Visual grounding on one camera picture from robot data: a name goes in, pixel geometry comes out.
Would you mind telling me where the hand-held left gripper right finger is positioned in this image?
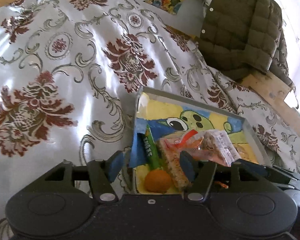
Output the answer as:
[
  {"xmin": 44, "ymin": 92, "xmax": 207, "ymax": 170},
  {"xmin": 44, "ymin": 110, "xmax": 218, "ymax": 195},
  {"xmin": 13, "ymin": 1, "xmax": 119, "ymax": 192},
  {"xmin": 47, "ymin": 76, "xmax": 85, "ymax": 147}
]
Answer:
[{"xmin": 179, "ymin": 151, "xmax": 276, "ymax": 202}]

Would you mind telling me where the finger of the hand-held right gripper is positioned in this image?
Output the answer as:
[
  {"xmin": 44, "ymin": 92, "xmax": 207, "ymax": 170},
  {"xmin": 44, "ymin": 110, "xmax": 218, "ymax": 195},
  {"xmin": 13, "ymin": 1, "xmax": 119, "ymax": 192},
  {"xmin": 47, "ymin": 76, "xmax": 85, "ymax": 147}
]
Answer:
[
  {"xmin": 271, "ymin": 177, "xmax": 300, "ymax": 190},
  {"xmin": 236, "ymin": 160, "xmax": 297, "ymax": 182}
]

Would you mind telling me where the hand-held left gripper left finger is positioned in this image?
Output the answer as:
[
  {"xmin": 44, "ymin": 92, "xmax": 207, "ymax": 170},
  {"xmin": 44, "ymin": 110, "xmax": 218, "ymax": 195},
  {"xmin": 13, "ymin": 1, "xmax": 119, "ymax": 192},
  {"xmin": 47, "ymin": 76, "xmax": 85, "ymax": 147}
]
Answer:
[{"xmin": 44, "ymin": 151, "xmax": 125, "ymax": 203}]

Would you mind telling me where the clear nut bar packet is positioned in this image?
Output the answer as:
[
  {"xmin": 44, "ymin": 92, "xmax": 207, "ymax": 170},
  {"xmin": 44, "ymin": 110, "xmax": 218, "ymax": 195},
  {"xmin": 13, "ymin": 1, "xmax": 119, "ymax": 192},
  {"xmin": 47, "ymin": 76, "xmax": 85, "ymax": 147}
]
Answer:
[{"xmin": 156, "ymin": 137, "xmax": 194, "ymax": 192}]

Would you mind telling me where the pink clear snack packet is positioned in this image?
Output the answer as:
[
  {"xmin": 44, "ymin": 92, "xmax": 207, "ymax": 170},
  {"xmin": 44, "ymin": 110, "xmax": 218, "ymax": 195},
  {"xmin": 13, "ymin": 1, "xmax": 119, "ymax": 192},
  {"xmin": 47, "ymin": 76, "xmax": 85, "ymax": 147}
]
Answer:
[{"xmin": 159, "ymin": 129, "xmax": 208, "ymax": 162}]

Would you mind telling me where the grey tray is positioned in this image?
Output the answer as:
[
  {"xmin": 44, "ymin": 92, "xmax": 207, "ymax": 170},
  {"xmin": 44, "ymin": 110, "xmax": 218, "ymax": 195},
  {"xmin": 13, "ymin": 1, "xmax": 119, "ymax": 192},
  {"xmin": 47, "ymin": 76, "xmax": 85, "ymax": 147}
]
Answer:
[{"xmin": 133, "ymin": 86, "xmax": 272, "ymax": 194}]

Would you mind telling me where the orange snack packet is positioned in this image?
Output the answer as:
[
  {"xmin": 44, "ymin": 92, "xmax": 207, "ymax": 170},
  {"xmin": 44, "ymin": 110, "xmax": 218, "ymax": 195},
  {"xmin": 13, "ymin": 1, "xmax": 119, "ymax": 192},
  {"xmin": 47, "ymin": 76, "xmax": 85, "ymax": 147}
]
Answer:
[{"xmin": 143, "ymin": 169, "xmax": 173, "ymax": 194}]

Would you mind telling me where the white red-print snack packet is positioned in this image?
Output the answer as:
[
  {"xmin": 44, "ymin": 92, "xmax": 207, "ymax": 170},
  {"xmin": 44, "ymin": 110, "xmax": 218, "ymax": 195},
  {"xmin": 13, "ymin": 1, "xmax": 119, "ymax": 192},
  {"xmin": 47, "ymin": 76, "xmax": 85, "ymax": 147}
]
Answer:
[{"xmin": 202, "ymin": 129, "xmax": 242, "ymax": 168}]

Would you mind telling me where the green candy packet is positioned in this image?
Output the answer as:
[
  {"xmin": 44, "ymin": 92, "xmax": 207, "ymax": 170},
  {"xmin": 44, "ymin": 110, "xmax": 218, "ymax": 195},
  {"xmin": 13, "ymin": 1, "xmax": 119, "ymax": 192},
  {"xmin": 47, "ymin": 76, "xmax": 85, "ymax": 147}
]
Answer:
[{"xmin": 139, "ymin": 124, "xmax": 163, "ymax": 171}]

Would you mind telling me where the frog painting sheet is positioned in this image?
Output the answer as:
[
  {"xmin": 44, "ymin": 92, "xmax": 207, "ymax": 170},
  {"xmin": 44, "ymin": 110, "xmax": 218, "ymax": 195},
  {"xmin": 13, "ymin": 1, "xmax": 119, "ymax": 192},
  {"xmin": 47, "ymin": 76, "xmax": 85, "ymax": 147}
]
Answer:
[{"xmin": 129, "ymin": 92, "xmax": 260, "ymax": 193}]

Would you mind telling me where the floral satin blanket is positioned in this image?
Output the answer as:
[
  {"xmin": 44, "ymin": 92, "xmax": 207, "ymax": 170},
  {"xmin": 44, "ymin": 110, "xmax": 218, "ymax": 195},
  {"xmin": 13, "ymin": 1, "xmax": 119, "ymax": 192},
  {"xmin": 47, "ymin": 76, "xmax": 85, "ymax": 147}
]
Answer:
[{"xmin": 0, "ymin": 0, "xmax": 300, "ymax": 240}]

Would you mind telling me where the olive quilted jacket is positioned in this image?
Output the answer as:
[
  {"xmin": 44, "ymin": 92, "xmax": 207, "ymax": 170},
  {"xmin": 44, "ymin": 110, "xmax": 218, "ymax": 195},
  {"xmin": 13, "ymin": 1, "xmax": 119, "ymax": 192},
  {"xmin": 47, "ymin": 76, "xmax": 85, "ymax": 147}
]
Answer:
[{"xmin": 198, "ymin": 0, "xmax": 296, "ymax": 86}]

